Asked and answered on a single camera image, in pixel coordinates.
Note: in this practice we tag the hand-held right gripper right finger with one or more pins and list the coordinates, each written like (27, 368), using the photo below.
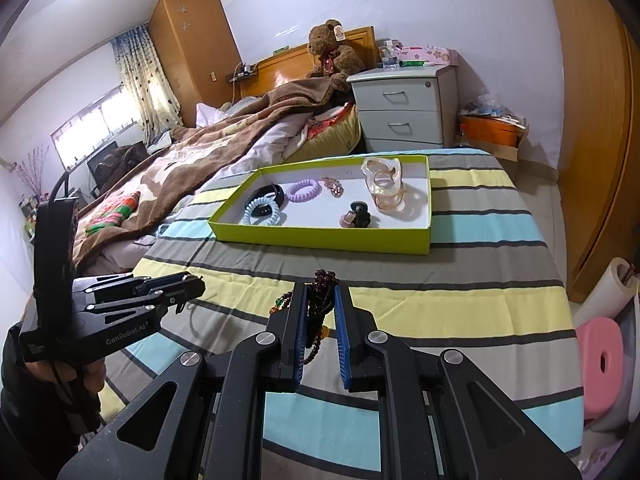
(341, 340)

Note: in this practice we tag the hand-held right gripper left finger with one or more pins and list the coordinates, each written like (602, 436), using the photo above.
(299, 340)

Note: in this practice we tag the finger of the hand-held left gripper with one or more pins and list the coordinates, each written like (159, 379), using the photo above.
(140, 310)
(125, 282)

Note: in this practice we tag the green cardboard box lid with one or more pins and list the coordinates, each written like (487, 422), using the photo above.
(320, 205)

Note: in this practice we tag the person's left hand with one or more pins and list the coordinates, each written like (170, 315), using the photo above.
(92, 375)

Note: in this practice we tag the shelf with bottles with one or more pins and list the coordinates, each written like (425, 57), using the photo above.
(30, 215)

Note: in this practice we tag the red green plaid cushion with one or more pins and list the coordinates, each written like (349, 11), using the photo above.
(115, 212)

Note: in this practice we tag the purple flower branches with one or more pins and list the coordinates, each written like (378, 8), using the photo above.
(32, 170)

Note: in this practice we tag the dark chair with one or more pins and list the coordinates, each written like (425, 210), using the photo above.
(117, 165)

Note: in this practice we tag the striped bedsheet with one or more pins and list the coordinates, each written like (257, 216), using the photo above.
(450, 280)

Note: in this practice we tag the window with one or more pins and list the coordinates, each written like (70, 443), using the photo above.
(90, 125)

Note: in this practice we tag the black wristband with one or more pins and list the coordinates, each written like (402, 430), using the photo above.
(272, 191)

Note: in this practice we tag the brown blanket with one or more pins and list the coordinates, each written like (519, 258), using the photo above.
(200, 150)

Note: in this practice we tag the clear plastic hair claw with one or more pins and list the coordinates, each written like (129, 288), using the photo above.
(385, 185)

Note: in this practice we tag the dotted curtain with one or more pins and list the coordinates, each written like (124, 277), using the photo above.
(145, 85)

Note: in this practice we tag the white quilt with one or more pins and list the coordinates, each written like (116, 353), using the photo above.
(270, 145)

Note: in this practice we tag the yellow pillow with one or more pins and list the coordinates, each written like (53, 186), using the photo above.
(335, 135)

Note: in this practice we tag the grey nightstand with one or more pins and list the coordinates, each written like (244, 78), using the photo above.
(400, 110)

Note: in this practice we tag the power strip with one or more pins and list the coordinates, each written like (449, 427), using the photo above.
(240, 74)

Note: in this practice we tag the tall wooden wardrobe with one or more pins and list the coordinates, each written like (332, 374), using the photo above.
(195, 50)

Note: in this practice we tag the orange storage box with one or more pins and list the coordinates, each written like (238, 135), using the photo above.
(490, 132)

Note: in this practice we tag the pink stool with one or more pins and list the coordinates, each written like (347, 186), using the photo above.
(600, 360)

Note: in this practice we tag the wooden headboard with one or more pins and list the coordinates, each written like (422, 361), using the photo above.
(280, 70)

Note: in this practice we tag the white paper roll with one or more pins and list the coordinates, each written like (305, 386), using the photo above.
(605, 290)

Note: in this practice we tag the crumpled plastic packaging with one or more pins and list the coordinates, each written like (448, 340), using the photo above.
(492, 107)

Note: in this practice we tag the glass jar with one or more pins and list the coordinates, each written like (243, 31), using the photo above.
(389, 55)

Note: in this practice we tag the brown teddy bear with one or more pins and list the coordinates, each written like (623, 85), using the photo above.
(330, 50)

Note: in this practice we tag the pink floral tissue box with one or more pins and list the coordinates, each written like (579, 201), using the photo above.
(430, 54)

